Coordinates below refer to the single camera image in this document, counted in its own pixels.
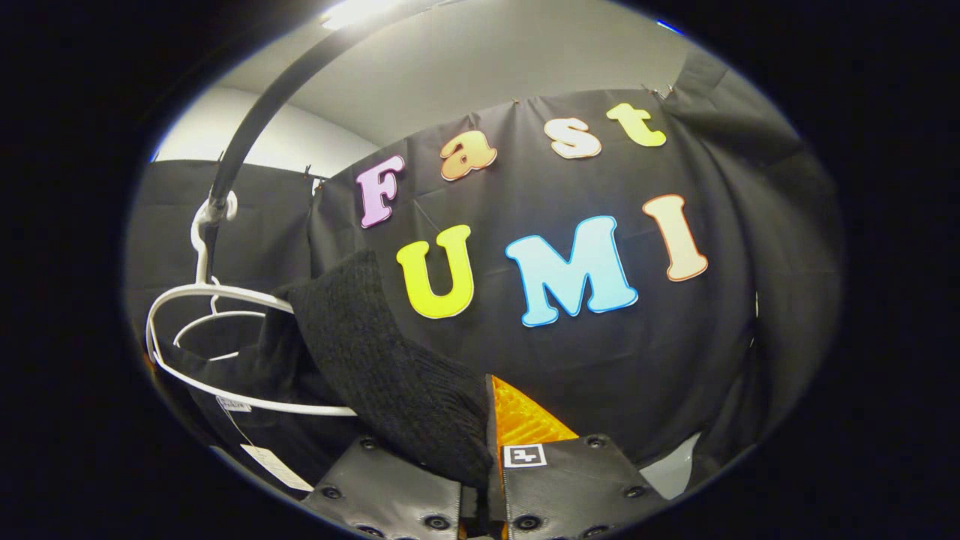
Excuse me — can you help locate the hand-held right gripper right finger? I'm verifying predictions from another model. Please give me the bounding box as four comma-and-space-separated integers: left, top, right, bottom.
486, 373, 668, 540

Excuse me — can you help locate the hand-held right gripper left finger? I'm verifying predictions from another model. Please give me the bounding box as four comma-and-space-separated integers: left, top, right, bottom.
304, 437, 462, 540

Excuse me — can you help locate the black knit cardigan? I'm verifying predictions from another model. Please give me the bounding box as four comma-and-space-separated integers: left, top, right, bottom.
154, 249, 496, 496

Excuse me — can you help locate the white plastic clothes hanger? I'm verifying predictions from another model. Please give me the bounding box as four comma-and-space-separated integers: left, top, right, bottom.
145, 191, 359, 419
172, 276, 269, 362

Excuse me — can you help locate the black metal clothes rack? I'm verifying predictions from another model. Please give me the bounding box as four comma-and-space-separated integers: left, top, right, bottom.
204, 0, 421, 260

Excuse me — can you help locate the black backdrop cloth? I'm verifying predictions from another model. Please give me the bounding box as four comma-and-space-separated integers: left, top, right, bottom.
124, 45, 845, 496

